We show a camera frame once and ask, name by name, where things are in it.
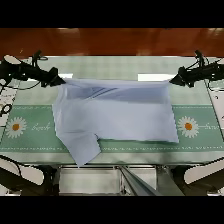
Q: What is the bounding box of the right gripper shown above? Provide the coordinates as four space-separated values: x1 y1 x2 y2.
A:
168 65 196 89

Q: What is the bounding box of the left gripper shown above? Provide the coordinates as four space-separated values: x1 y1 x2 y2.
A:
40 66 67 89

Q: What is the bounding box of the light blue T-shirt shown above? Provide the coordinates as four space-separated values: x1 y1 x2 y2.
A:
51 77 181 168

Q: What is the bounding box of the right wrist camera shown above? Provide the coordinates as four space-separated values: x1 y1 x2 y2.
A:
193 49 210 68

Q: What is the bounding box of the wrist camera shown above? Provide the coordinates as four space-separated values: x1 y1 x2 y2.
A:
193 49 210 68
31 49 48 70

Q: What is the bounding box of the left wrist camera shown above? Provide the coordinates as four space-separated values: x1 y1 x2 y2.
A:
31 49 48 70

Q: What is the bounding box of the black cable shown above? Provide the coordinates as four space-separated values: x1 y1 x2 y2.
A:
0 80 42 92

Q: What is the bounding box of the silver frame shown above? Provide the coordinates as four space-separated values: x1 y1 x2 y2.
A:
0 76 224 197

